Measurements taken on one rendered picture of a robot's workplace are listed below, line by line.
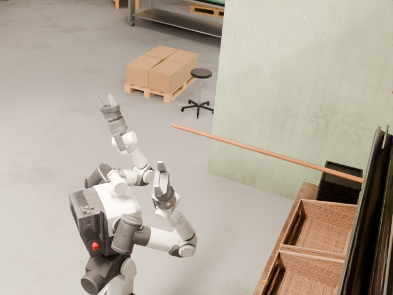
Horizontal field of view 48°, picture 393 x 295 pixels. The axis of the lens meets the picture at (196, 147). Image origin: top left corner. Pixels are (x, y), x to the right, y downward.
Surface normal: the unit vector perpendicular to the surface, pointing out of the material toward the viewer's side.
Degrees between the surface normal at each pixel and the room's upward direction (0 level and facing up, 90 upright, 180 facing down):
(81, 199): 0
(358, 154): 90
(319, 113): 90
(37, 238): 0
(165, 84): 90
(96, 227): 90
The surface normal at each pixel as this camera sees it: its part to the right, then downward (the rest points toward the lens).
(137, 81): -0.33, 0.48
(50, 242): 0.07, -0.85
